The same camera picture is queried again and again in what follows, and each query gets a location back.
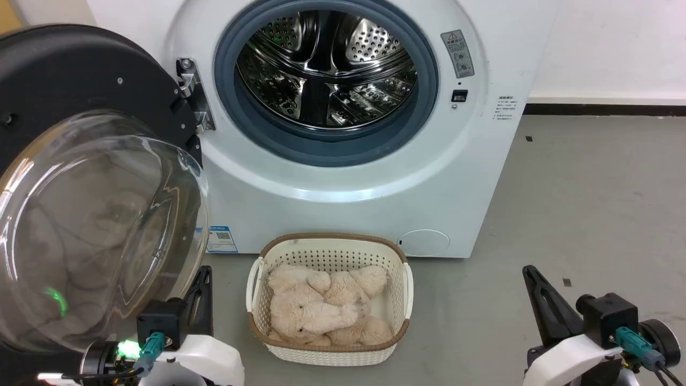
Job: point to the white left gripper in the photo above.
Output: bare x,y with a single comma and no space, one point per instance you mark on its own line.
203,359

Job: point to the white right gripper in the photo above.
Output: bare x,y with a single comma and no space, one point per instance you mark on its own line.
568,359

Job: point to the black round glass washer door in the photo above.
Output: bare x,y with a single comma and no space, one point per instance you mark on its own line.
80,214

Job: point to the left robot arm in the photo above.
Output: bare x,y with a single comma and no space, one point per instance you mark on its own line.
102,359

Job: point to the white front-load washing machine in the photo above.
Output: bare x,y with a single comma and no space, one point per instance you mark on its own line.
332,209

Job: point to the metal door hinge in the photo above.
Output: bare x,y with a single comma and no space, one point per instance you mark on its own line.
194,94

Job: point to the black door latch slot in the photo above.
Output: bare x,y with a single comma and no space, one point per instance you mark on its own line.
459,96

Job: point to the blue white energy label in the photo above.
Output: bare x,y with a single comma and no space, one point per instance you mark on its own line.
221,239

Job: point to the beige plush toy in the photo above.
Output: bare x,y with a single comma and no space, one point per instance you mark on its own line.
321,311

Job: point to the cream laundry basket brown rim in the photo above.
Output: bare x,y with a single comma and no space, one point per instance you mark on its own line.
329,252

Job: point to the round white filter cover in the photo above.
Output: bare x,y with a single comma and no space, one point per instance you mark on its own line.
423,242

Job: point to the small printed text label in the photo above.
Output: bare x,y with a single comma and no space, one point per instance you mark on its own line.
506,109

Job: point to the stainless steel washer drum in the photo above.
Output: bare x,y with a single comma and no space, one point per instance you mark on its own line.
327,69

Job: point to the grey warning sticker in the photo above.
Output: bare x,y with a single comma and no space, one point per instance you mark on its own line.
457,53

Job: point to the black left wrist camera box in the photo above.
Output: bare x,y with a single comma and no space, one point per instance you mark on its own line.
161,321

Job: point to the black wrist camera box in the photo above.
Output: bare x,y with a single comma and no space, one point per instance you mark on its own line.
161,321
608,316

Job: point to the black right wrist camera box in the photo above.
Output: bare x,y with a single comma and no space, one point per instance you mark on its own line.
608,316

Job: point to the black wall baseboard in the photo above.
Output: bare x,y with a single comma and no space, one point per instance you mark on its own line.
604,109

